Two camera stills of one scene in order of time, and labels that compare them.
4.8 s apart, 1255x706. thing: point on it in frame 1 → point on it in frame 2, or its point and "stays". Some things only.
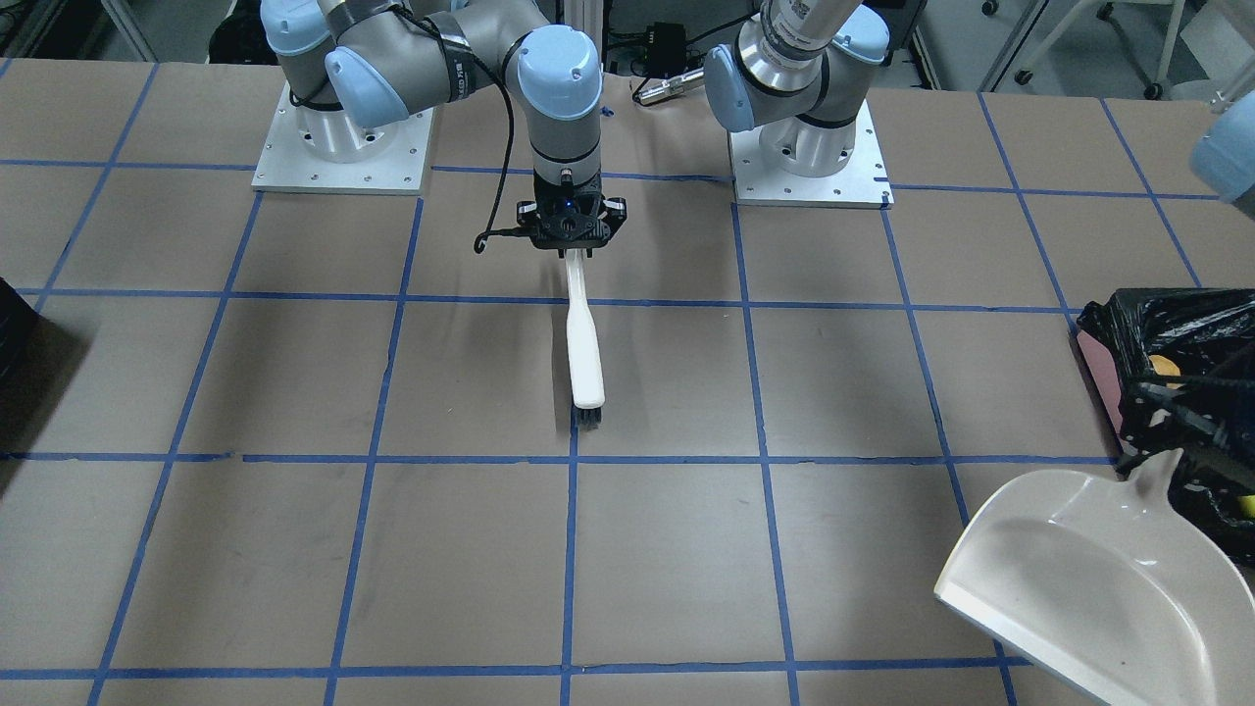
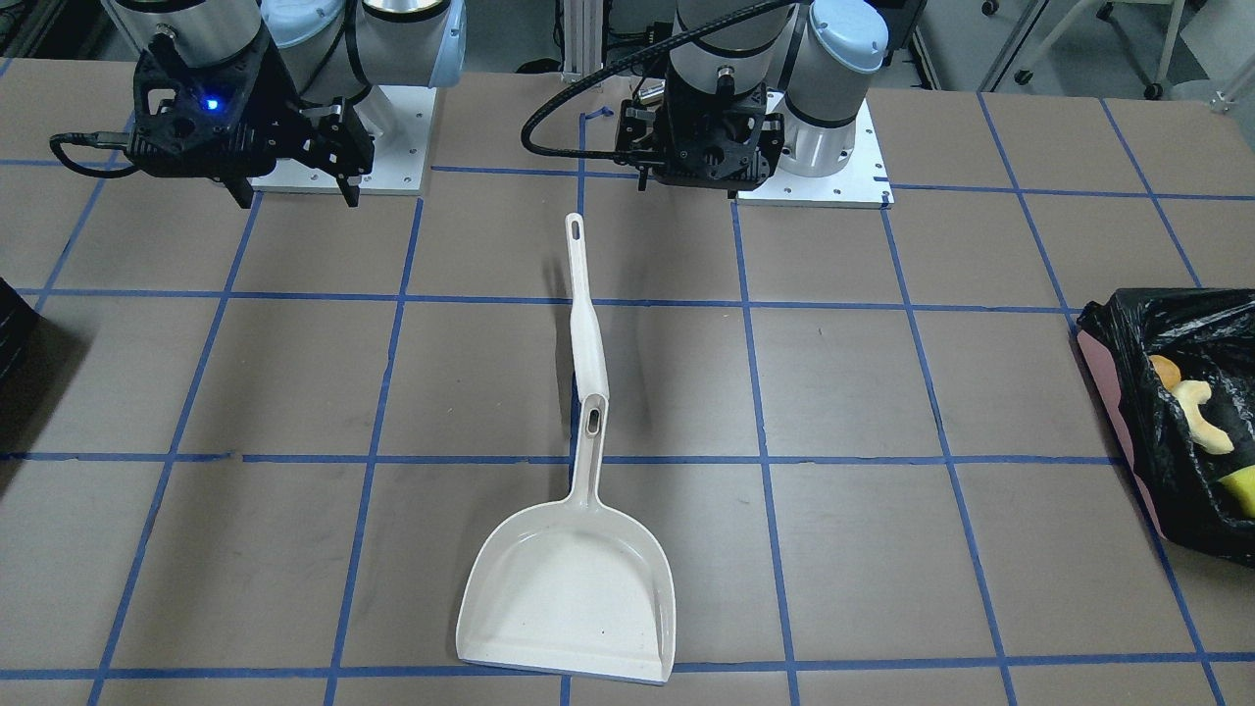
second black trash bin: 20,342 stays
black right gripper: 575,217 → 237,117
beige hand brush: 585,377 stays
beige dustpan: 1103,581 → 578,586
